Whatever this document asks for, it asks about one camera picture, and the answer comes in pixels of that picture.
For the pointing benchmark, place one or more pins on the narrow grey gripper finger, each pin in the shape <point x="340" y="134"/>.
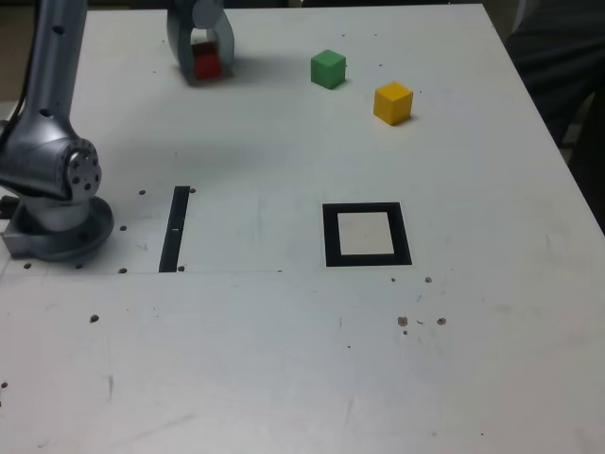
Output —
<point x="179" y="42"/>

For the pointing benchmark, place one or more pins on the broad grey gripper finger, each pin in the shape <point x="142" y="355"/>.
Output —
<point x="226" y="42"/>

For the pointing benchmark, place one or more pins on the red cube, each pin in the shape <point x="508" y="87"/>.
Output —
<point x="207" y="66"/>

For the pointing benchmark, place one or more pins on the green cube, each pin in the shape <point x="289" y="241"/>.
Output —
<point x="327" y="68"/>

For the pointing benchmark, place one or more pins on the yellow cube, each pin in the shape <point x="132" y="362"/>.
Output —
<point x="392" y="104"/>

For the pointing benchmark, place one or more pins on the black tape square outline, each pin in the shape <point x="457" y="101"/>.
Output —
<point x="331" y="236"/>

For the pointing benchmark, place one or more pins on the black tape strip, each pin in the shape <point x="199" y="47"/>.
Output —
<point x="172" y="236"/>

